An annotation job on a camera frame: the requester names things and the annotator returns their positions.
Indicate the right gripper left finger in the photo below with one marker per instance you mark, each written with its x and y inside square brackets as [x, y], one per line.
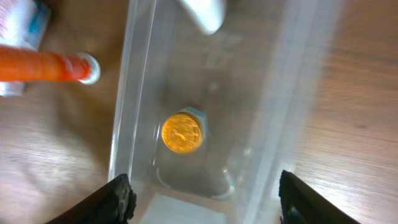
[114, 203]

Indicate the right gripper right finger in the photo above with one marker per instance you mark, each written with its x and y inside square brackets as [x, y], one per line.
[301, 204]

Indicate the small jar gold lid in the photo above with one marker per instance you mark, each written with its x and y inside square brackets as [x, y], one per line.
[185, 131]

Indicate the clear plastic container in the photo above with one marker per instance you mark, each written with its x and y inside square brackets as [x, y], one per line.
[255, 79]

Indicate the orange tablet tube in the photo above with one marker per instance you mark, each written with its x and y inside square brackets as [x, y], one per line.
[46, 67]

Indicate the white Panadol medicine box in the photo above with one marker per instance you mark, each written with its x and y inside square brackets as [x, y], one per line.
[23, 24]

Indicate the white spray bottle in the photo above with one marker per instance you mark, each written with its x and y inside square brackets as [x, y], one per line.
[208, 15]

